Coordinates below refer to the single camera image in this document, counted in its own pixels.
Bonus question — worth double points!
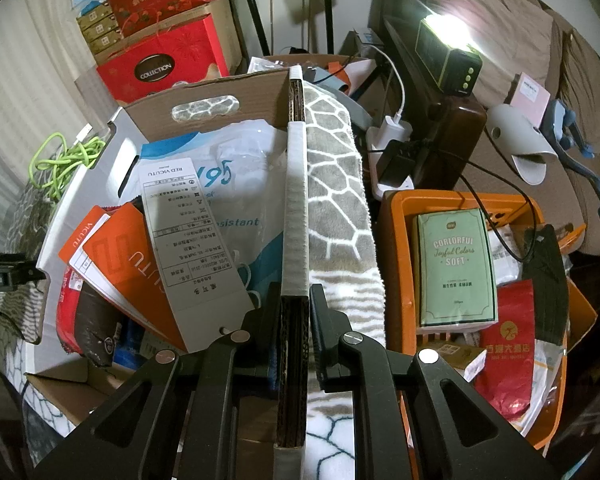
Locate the white cardboard storage box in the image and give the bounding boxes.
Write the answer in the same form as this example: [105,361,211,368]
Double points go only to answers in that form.
[23,65,311,480]

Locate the red snack bag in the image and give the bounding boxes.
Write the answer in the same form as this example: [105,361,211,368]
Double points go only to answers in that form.
[56,266,122,367]

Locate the red paper packet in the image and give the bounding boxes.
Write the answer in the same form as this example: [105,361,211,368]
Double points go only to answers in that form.
[474,280,535,420]

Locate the brown sofa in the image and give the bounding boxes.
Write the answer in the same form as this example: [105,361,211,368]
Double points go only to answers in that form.
[379,0,600,256]

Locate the white clothing tag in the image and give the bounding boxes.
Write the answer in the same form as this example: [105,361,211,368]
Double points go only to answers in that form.
[138,157,253,352]

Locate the white blue plastic bag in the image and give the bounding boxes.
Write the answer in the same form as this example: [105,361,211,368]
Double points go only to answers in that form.
[140,119,287,307]

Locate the black power adapter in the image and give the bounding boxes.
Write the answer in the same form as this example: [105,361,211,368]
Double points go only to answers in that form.
[376,140,416,188]

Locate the green charging cable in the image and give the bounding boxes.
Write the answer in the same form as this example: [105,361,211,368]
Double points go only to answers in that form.
[28,131,107,203]

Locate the white slipper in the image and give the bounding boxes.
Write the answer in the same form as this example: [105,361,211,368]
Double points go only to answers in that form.
[486,104,557,186]

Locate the blue phone holder clamp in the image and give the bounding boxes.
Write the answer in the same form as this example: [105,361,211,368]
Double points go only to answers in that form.
[540,97,600,222]

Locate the green tissue pack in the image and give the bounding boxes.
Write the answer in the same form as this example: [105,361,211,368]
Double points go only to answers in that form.
[412,208,498,334]

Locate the pink card box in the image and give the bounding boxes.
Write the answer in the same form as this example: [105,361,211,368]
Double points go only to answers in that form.
[509,73,550,129]

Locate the red Collection gift box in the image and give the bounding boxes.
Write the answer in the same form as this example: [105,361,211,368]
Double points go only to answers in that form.
[97,15,230,105]

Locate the grey white patterned blanket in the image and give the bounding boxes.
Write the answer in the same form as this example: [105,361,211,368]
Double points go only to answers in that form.
[0,79,387,480]

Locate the orange plastic basket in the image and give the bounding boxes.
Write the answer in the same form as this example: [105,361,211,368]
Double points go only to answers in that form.
[376,190,597,451]

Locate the stacked gold small boxes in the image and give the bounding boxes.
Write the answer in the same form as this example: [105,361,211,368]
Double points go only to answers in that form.
[76,2,123,54]

